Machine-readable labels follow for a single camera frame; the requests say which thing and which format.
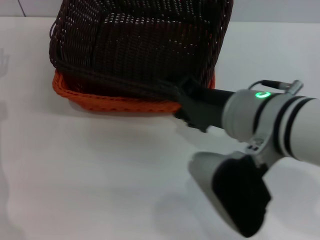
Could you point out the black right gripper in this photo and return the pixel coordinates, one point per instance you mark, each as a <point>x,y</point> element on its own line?
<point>210,107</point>

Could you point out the orange woven rectangular basket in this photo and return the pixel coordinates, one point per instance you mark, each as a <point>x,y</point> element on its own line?
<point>120,103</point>

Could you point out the dark brown woven rectangular basket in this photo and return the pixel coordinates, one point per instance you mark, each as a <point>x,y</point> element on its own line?
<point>140,50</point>

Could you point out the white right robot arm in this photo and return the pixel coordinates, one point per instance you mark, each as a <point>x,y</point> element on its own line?
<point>282,122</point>

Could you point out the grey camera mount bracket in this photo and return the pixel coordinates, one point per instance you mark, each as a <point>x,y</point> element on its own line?
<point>265,150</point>

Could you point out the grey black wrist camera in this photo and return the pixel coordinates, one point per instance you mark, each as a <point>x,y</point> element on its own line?
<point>232,192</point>

